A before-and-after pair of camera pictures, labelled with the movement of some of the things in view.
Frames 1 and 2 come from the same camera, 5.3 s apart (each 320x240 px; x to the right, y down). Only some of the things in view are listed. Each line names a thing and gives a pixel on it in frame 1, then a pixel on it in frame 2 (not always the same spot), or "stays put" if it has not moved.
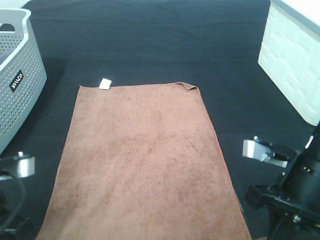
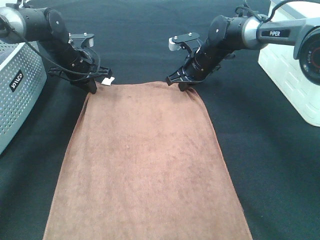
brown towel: [142, 162] stays put
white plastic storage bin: [290, 53] stays put
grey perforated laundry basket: [23, 75] stays put
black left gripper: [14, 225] -> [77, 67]
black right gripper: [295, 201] -> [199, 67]
